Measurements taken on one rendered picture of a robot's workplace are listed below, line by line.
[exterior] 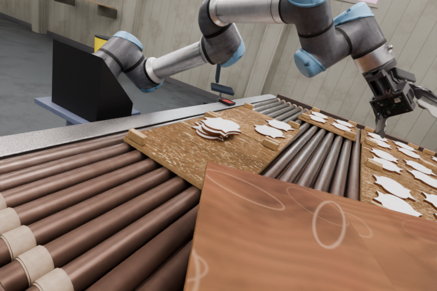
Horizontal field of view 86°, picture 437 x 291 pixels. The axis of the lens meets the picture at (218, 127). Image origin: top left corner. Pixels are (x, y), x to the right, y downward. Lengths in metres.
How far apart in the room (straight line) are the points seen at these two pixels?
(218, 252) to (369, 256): 0.22
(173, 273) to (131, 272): 0.06
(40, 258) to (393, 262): 0.48
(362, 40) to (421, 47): 4.21
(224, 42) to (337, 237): 0.66
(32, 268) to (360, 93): 4.62
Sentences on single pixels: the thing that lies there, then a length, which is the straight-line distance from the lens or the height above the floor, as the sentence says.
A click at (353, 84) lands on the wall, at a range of 4.69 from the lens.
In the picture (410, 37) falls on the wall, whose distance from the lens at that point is 4.82.
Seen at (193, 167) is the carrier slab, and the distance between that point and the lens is 0.62.
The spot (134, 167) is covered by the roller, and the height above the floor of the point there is 0.92.
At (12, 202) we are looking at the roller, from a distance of 0.54.
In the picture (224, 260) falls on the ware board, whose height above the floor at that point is 1.04.
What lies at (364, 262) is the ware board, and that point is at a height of 1.04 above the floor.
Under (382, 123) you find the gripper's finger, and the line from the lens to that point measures 0.77.
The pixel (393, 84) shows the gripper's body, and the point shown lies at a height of 1.26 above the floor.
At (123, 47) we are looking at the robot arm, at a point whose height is 1.12.
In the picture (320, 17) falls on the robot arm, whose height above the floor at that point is 1.35.
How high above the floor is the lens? 1.26
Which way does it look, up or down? 20 degrees down
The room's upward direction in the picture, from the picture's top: 17 degrees clockwise
